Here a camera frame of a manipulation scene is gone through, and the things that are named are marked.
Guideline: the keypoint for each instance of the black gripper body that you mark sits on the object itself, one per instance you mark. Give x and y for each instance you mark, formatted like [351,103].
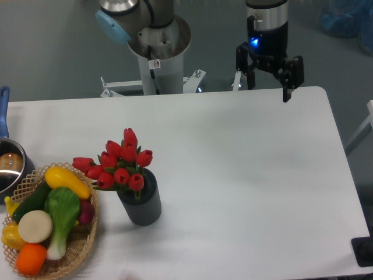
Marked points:
[267,47]

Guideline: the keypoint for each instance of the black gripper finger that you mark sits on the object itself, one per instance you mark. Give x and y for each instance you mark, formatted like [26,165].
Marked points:
[242,65]
[291,76]

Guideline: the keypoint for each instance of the red tulip bouquet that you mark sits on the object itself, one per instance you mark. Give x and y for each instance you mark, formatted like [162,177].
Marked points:
[120,167]

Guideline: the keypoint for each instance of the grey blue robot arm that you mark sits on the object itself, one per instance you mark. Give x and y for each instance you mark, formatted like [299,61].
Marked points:
[134,16]

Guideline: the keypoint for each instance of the dark grey ribbed vase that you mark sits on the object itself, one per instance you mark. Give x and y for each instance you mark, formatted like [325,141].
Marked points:
[147,209]

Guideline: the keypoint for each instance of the blue plastic bag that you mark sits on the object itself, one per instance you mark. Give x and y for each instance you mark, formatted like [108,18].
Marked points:
[348,19]

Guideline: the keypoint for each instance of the white furniture leg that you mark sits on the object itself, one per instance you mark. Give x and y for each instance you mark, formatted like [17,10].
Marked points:
[361,132]

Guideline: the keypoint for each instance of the black clamp table edge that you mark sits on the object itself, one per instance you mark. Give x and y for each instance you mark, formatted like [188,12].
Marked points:
[362,247]

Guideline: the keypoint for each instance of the purple red onion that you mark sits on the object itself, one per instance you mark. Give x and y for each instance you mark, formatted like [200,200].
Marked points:
[87,212]

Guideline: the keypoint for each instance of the yellow squash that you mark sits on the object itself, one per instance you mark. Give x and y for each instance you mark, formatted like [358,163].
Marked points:
[57,177]

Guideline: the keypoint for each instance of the green bok choy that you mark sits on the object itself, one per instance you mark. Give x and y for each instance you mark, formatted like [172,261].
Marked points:
[63,207]

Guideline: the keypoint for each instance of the green cucumber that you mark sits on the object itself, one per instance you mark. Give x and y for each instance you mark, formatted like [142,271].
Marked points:
[35,201]

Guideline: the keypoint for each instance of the woven wicker basket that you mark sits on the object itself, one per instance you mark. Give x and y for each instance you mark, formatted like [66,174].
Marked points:
[79,242]

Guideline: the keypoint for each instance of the white round radish slice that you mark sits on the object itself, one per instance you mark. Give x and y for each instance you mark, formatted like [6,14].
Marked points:
[35,226]

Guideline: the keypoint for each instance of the yellow banana tip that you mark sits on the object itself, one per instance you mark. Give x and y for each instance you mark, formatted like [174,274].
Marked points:
[11,206]

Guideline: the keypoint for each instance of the orange fruit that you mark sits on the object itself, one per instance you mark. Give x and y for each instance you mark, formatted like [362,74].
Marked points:
[31,259]

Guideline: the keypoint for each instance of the yellow bell pepper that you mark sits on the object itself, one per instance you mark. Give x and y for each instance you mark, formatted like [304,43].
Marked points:
[11,236]

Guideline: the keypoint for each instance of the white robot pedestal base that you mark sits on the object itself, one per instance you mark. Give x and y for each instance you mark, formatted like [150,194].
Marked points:
[160,54]

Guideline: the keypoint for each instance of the steel pot blue handle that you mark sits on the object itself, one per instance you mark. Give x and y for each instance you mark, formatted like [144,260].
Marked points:
[15,164]

